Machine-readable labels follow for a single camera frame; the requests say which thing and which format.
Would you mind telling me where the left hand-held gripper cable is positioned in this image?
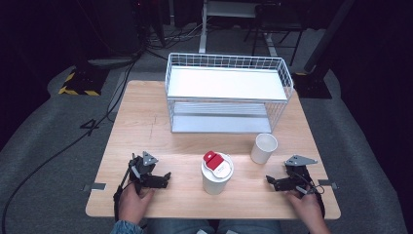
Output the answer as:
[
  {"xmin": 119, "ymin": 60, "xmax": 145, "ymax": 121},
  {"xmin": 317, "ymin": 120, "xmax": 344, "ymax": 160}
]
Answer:
[{"xmin": 112, "ymin": 158, "xmax": 136, "ymax": 222}]

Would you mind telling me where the bundle of floor cables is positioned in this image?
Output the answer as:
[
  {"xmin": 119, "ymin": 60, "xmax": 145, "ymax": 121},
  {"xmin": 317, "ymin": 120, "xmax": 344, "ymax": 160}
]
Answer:
[{"xmin": 141, "ymin": 20, "xmax": 204, "ymax": 55}]

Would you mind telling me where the black slanted stand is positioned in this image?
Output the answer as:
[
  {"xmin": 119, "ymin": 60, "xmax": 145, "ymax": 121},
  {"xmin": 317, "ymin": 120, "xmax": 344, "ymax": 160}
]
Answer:
[{"xmin": 291, "ymin": 0, "xmax": 356, "ymax": 100}]

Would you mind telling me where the yellow black striped stand base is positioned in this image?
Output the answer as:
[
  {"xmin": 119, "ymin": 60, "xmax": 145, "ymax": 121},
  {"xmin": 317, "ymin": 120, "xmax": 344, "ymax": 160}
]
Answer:
[{"xmin": 57, "ymin": 63, "xmax": 110, "ymax": 98}]

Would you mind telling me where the long black floor cable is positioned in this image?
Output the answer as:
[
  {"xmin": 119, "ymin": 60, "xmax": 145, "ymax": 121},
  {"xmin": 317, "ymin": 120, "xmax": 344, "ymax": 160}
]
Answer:
[{"xmin": 1, "ymin": 53, "xmax": 141, "ymax": 230}]

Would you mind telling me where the person's right hand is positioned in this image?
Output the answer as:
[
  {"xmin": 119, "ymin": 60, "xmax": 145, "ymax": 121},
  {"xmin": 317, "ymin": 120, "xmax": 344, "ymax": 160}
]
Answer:
[{"xmin": 285, "ymin": 190, "xmax": 326, "ymax": 229}]

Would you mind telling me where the white paper cup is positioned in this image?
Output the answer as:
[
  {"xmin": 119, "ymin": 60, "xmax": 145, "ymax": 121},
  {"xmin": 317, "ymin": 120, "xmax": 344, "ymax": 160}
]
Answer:
[{"xmin": 250, "ymin": 133, "xmax": 279, "ymax": 165}]

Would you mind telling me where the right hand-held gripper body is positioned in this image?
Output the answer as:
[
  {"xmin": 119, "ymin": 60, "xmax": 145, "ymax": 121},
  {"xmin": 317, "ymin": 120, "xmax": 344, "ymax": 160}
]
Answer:
[{"xmin": 284, "ymin": 154, "xmax": 319, "ymax": 195}]

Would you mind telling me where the black chair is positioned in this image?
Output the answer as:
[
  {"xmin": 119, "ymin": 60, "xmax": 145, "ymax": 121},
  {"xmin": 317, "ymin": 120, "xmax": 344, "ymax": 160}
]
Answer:
[{"xmin": 243, "ymin": 2, "xmax": 307, "ymax": 67}]

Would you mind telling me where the white wire shelf rack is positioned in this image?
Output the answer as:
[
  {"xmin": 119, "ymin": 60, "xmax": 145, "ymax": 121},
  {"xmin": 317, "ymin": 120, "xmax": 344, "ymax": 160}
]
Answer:
[{"xmin": 165, "ymin": 52, "xmax": 295, "ymax": 135}]

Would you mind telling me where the hand-held gripper cable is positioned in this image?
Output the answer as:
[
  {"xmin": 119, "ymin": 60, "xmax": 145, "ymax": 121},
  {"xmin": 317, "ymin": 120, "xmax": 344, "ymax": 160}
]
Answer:
[
  {"xmin": 112, "ymin": 158, "xmax": 136, "ymax": 222},
  {"xmin": 291, "ymin": 171, "xmax": 326, "ymax": 218}
]

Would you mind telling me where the white cup with red lid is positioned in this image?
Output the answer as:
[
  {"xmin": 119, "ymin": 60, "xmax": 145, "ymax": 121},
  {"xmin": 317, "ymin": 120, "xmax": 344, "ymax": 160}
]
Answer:
[{"xmin": 200, "ymin": 150, "xmax": 235, "ymax": 196}]

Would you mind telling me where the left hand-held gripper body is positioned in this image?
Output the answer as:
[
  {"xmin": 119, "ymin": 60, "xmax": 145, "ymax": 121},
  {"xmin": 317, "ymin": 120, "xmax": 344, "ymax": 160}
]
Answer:
[{"xmin": 128, "ymin": 150, "xmax": 160, "ymax": 196}]

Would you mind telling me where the right hand-held gripper cable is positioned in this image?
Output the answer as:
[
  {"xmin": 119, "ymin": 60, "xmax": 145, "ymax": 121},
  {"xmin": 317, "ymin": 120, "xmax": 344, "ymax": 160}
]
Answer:
[{"xmin": 291, "ymin": 171, "xmax": 326, "ymax": 218}]

